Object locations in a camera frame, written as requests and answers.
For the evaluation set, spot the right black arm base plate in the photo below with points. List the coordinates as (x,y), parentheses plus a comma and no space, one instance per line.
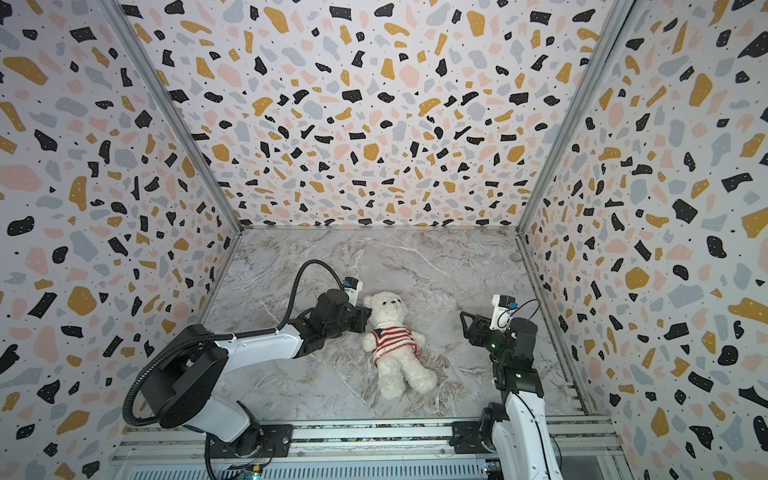
(481,437)

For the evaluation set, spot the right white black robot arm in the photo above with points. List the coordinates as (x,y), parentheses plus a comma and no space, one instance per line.
(516,427)

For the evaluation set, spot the white plush teddy bear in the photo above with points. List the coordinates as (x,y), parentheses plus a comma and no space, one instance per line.
(401,368)

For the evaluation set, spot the white vented cable duct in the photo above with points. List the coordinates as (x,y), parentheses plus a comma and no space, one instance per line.
(416,469)

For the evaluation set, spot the right aluminium corner post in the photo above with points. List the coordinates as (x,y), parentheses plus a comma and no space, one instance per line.
(618,16)

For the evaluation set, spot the red white striped knit sweater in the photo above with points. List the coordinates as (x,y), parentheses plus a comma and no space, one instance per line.
(390,339)

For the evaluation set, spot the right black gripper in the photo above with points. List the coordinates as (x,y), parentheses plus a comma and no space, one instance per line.
(483,331)

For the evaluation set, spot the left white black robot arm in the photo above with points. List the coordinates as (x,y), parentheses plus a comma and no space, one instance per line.
(176,388)

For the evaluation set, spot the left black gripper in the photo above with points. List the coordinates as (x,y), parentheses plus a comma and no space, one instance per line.
(363,315)

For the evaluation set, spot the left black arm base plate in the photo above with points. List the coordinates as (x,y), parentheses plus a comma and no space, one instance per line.
(267,441)

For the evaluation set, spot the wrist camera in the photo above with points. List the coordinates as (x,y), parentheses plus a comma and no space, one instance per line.
(353,288)
(504,306)

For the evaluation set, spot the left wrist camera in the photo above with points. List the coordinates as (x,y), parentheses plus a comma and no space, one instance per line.
(353,288)

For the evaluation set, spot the aluminium corner post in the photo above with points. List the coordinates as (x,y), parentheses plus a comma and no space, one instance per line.
(618,16)
(118,22)

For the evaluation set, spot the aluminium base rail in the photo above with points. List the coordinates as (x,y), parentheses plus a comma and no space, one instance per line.
(329,440)

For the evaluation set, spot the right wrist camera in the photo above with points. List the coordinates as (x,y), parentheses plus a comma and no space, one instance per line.
(504,306)

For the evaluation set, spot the left aluminium corner post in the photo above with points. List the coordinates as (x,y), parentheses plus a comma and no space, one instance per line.
(118,22)

